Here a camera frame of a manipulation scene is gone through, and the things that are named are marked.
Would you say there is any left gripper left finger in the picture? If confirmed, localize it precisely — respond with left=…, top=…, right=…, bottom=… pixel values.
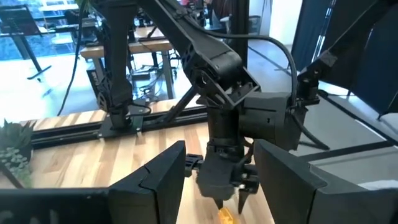
left=108, top=140, right=187, bottom=224

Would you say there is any black hanging cable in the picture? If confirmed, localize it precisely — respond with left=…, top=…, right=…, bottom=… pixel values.
left=57, top=0, right=86, bottom=116

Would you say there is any green potted artificial plant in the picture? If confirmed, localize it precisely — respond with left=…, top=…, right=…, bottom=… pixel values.
left=0, top=119, right=35, bottom=189

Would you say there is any small orange medicine bottle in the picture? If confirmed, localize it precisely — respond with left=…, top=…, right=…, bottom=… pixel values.
left=217, top=207, right=240, bottom=224

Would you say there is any right arm's black wrist camera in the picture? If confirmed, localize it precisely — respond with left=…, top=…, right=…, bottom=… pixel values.
left=239, top=91, right=308, bottom=152

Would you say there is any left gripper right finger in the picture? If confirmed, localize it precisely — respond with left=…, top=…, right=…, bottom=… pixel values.
left=253, top=139, right=327, bottom=224

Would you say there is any black partition panel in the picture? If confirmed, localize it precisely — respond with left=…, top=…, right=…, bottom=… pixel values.
left=292, top=0, right=398, bottom=116

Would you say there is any right arm's black camera cable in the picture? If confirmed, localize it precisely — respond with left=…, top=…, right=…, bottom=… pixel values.
left=174, top=9, right=330, bottom=152

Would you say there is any wooden desk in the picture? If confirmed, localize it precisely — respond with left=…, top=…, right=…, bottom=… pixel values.
left=80, top=26, right=177, bottom=100

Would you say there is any right arm's black base plate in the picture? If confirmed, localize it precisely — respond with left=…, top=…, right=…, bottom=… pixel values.
left=99, top=99, right=147, bottom=139

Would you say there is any black desk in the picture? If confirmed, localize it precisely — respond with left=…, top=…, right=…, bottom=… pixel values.
left=0, top=4, right=53, bottom=80

